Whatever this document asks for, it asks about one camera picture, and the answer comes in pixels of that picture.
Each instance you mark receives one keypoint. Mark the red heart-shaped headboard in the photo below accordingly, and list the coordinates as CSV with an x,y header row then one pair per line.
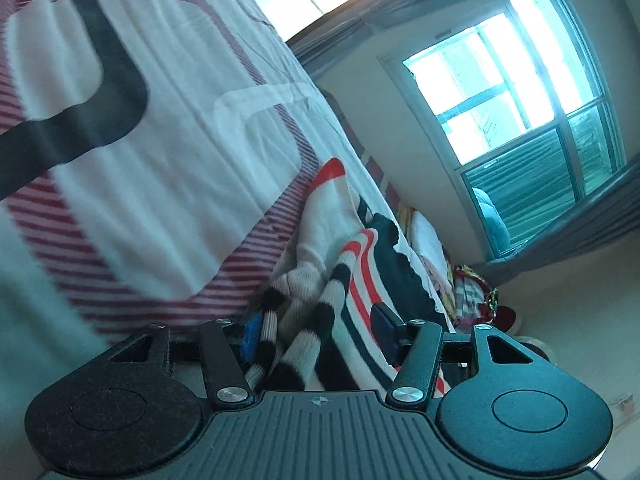
x,y
507,317

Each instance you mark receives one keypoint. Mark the printed bed sheet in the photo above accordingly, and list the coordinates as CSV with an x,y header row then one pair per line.
x,y
150,160

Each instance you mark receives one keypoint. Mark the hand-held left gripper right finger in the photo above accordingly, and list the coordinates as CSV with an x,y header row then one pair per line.
x,y
382,331

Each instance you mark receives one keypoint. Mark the grey curtain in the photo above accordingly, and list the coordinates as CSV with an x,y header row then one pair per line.
x,y
380,15
575,220

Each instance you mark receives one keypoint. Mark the sliding glass window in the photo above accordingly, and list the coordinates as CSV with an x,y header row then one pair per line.
x,y
500,85

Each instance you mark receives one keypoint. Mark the teal blanket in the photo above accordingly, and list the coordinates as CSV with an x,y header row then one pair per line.
x,y
490,222

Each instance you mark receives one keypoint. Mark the teal curtain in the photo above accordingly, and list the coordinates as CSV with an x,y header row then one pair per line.
x,y
535,170

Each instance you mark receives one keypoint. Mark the striped knit sweater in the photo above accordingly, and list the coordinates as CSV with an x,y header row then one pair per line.
x,y
350,270

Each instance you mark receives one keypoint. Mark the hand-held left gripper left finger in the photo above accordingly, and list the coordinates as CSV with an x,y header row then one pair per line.
x,y
252,337

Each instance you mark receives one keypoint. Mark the folded white cloth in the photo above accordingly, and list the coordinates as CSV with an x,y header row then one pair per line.
x,y
427,242

